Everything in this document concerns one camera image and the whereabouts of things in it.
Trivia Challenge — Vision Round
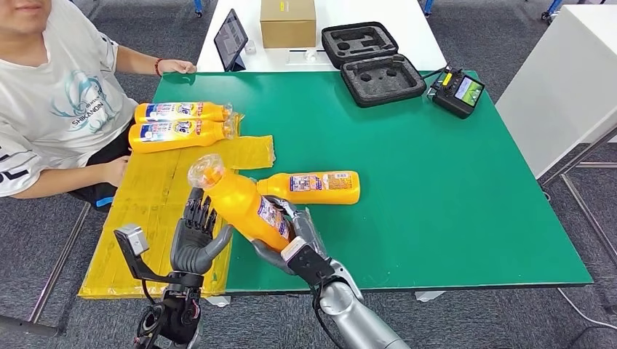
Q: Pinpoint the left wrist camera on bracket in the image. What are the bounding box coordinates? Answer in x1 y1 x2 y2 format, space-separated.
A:
114 223 204 286

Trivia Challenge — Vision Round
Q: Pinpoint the brown cardboard box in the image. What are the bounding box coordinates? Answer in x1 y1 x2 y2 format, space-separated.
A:
260 0 317 49

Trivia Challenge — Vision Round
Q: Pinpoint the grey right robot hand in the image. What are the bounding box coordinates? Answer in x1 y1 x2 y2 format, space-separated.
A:
250 196 329 276

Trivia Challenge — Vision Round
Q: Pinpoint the metal chair frame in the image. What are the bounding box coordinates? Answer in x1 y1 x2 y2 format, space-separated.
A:
0 199 92 338

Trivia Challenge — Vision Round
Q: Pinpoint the black foam-lined case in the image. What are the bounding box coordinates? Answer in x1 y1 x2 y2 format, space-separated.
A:
321 21 428 108

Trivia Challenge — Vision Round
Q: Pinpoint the flat white package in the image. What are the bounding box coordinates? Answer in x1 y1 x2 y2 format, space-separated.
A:
286 48 332 66

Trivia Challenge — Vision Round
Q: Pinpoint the person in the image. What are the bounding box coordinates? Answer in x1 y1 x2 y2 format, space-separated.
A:
0 0 198 199

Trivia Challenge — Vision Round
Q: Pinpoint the person's left hand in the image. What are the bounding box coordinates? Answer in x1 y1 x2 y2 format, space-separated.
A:
160 58 198 76

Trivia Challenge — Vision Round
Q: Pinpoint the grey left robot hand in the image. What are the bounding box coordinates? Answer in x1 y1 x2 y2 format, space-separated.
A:
170 188 234 276

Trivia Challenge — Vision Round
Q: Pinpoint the stack of yellow plastic sheets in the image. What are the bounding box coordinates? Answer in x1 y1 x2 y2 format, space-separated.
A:
78 144 238 300

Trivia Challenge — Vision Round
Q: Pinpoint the black tablet on stand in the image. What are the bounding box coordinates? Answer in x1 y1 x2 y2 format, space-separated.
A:
214 8 250 72

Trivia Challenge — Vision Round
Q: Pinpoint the flat yellow plastic bag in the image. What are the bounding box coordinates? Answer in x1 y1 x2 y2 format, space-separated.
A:
225 135 276 170

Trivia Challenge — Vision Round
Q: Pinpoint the white cabinet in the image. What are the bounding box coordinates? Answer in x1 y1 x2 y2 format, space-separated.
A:
495 4 617 179

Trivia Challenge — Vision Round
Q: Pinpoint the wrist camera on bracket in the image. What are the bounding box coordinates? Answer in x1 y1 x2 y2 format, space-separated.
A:
114 223 204 286
281 236 338 287

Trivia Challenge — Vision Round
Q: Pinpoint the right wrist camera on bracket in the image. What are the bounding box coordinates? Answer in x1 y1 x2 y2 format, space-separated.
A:
281 236 338 287

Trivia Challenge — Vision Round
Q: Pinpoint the metal table frame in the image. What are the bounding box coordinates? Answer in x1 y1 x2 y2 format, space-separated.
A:
539 125 617 266

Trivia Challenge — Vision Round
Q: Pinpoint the person's right hand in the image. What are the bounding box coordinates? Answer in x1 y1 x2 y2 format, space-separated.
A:
100 155 132 188

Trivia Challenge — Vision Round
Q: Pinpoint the orange detergent bottle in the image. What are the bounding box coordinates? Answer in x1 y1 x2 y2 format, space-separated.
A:
186 153 296 253
256 171 362 206
134 101 234 125
128 118 238 154

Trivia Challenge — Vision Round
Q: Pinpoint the black remote controller with screen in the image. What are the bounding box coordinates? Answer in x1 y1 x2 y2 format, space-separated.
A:
431 68 486 119

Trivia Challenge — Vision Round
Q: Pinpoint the white floor cable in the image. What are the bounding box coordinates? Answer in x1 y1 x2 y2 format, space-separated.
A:
557 287 617 331

